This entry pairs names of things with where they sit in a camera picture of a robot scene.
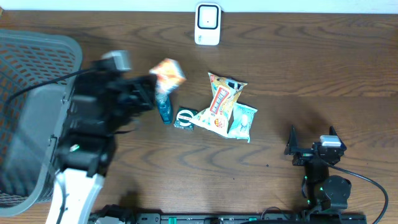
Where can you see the white barcode scanner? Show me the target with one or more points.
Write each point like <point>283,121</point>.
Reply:
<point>207,24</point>

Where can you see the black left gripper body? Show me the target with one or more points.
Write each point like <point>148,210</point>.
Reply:
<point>118,109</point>

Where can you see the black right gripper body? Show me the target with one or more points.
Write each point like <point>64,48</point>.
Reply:
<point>303,157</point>

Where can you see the grey plastic shopping basket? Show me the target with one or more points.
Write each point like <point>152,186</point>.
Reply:
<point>34,103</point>

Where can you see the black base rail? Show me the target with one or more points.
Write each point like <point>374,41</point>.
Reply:
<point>155,218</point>

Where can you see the yellow snack bag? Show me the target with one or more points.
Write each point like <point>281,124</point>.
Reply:
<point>226,92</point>

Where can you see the small dark green box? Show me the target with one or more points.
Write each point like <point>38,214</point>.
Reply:
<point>183,117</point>

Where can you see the teal liquid bottle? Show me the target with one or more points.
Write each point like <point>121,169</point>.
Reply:
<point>165,107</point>

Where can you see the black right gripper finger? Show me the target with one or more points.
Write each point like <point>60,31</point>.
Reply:
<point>292,145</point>
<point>335,139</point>

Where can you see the light teal wipes packet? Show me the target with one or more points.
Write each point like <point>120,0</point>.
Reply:
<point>243,117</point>

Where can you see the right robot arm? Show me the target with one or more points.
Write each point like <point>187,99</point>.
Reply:
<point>325,193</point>

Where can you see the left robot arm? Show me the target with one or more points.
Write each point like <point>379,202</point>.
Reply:
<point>82,159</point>

